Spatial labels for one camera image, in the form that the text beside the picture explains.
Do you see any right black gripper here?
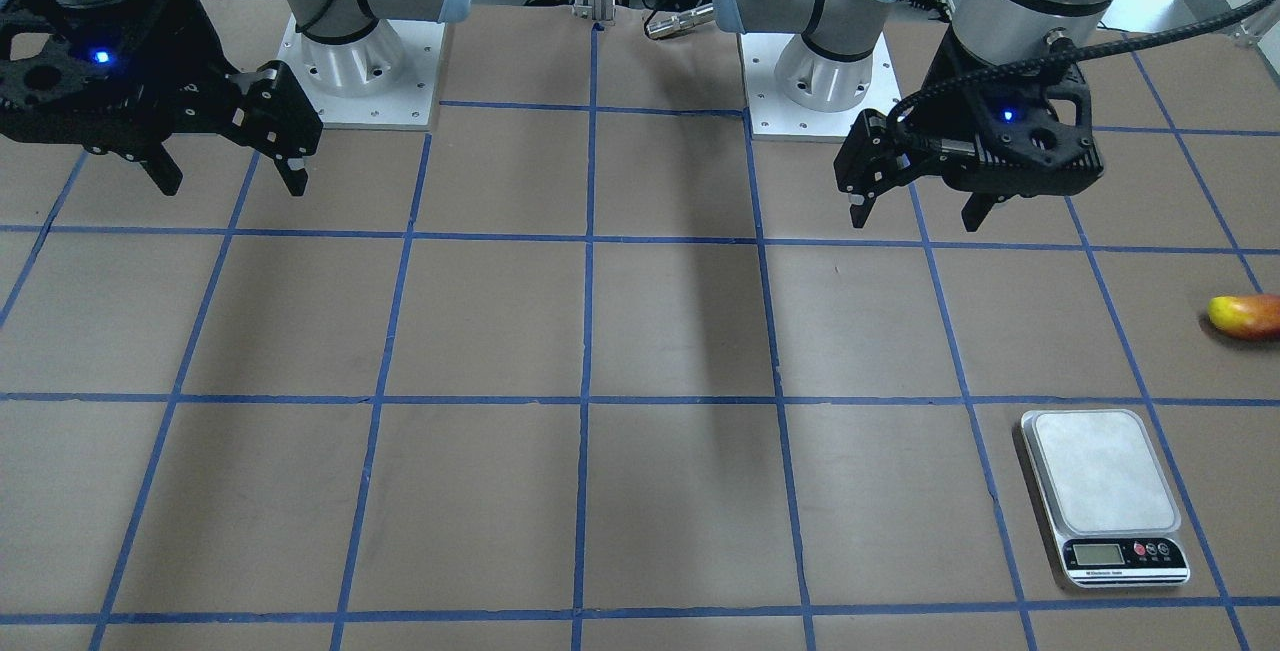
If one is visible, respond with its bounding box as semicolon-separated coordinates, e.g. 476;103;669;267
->
3;0;323;197

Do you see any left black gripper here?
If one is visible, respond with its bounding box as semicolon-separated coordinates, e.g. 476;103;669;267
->
835;31;1105;233

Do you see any red yellow mango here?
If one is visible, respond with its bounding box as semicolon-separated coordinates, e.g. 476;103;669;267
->
1206;294;1279;341

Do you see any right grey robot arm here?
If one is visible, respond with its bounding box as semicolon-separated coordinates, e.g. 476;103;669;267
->
3;0;471;196

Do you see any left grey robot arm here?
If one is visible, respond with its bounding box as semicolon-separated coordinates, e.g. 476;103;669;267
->
713;0;1114;231

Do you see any silver metal cylinder connector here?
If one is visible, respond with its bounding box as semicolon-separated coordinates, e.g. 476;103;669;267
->
644;3;716;41

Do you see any silver digital kitchen scale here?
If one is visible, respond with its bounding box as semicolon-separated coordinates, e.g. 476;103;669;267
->
1019;408;1190;590

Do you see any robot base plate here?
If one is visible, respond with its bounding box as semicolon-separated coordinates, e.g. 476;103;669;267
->
278;18;451;130
739;33;901;145

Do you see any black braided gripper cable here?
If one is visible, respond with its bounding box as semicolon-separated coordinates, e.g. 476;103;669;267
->
886;0;1280;132

